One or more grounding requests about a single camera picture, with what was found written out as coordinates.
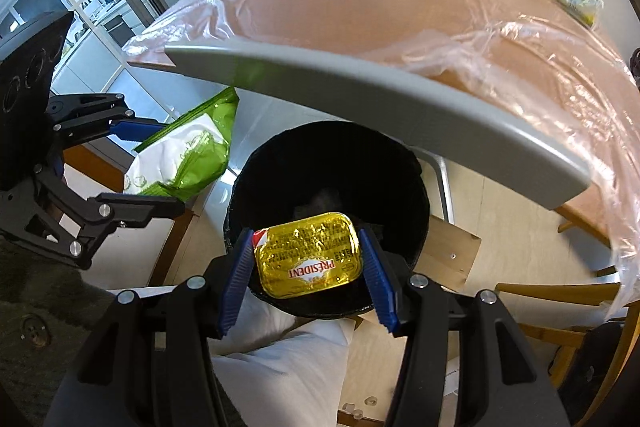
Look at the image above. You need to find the black trash bin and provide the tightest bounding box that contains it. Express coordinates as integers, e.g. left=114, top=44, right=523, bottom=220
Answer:
left=224, top=121, right=431, bottom=320

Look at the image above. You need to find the gold butter packet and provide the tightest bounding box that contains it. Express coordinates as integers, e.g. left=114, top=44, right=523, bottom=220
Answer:
left=252, top=212, right=363, bottom=300

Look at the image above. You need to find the grey chair backrest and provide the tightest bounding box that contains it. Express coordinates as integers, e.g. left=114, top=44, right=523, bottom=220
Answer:
left=165, top=39, right=591, bottom=209

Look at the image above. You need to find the green snack bag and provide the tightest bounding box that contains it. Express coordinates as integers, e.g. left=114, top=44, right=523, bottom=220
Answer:
left=124, top=87, right=240, bottom=202

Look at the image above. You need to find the white pillow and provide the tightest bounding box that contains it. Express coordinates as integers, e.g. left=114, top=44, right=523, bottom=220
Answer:
left=208, top=291, right=356, bottom=426

